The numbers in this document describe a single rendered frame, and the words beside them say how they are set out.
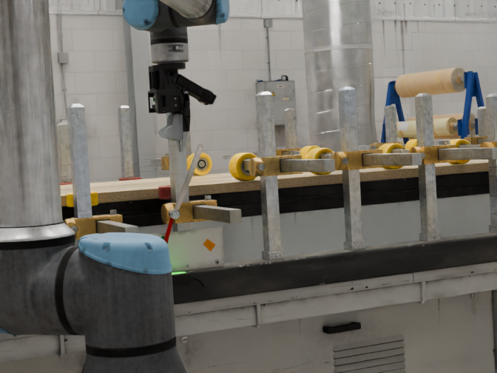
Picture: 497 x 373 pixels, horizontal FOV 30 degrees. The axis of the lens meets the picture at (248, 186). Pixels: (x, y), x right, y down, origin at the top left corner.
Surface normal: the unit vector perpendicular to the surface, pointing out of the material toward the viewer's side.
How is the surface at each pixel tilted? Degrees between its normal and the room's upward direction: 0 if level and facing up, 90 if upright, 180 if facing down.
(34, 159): 90
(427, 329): 90
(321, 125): 90
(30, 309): 105
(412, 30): 90
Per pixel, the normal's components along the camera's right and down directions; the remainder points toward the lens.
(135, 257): 0.35, -0.05
